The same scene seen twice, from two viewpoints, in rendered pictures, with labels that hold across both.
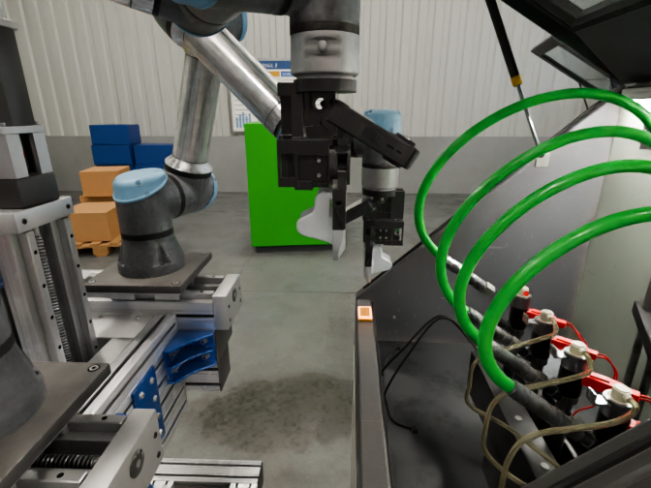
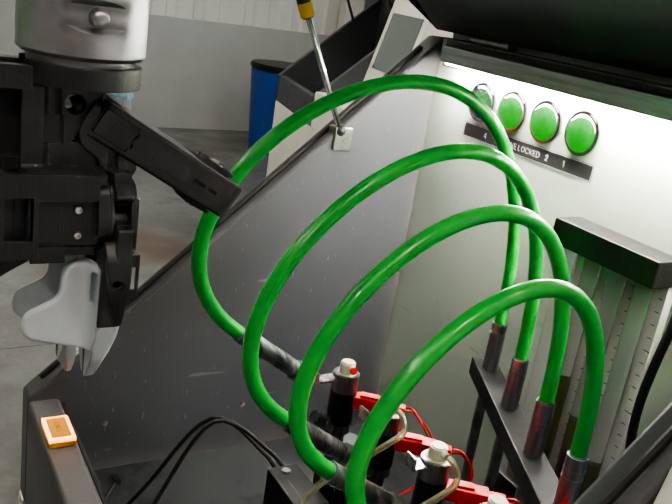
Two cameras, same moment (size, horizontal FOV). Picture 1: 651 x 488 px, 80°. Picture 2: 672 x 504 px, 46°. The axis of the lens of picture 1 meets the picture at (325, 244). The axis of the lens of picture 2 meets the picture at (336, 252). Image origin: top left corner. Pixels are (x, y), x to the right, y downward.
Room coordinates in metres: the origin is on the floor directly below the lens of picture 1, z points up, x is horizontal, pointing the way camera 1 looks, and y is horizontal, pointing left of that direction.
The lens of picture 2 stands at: (-0.02, 0.15, 1.50)
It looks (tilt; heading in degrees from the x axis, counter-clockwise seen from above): 18 degrees down; 324
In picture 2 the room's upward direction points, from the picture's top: 9 degrees clockwise
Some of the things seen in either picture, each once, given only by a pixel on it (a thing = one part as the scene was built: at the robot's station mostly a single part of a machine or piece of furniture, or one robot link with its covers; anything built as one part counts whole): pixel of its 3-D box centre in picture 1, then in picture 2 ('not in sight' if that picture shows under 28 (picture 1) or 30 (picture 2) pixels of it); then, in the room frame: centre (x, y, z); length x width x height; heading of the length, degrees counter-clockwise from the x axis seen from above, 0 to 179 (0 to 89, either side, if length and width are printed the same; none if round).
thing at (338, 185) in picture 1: (338, 192); (107, 259); (0.45, -0.02, 1.31); 0.05 x 0.02 x 0.09; 177
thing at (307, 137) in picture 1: (318, 137); (64, 157); (0.47, 0.01, 1.37); 0.09 x 0.08 x 0.12; 87
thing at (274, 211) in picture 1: (294, 184); not in sight; (4.28, 0.34, 0.65); 0.95 x 0.86 x 1.30; 96
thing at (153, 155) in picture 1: (139, 163); not in sight; (6.47, 3.05, 0.61); 1.26 x 0.48 x 1.22; 88
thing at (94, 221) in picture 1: (111, 205); not in sight; (4.31, 2.42, 0.39); 1.20 x 0.85 x 0.79; 10
